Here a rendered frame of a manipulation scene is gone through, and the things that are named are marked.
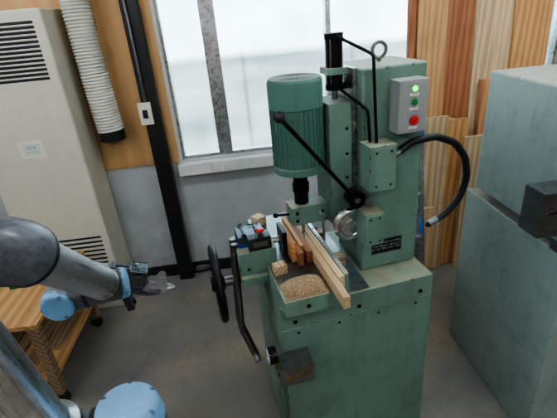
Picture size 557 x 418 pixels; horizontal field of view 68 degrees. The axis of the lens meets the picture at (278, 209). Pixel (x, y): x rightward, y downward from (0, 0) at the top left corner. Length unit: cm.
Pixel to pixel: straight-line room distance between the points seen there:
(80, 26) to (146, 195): 107
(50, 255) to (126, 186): 213
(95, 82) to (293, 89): 152
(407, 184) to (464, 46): 153
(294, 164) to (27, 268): 84
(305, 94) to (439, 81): 162
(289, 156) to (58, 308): 80
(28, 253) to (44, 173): 193
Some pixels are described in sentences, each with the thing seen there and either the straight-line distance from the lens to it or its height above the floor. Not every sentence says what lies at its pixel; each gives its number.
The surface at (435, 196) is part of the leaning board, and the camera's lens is 285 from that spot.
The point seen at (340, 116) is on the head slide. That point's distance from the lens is 136.
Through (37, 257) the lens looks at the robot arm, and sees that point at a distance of 79.
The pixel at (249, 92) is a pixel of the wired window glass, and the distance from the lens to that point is 274.
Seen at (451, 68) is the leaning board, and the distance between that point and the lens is 287.
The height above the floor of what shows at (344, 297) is 94.
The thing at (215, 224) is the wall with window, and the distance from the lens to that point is 296.
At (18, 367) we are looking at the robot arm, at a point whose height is 113.
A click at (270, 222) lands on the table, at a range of 173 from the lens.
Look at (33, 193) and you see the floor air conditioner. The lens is 276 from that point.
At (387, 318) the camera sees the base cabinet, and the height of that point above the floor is 65.
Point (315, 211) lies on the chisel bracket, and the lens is 148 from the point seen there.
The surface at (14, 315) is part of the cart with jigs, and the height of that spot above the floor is 53.
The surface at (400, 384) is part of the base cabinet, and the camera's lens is 190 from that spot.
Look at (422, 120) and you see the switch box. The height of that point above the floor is 135.
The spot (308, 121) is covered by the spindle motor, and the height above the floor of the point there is 138.
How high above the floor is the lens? 170
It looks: 26 degrees down
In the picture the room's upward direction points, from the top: 5 degrees counter-clockwise
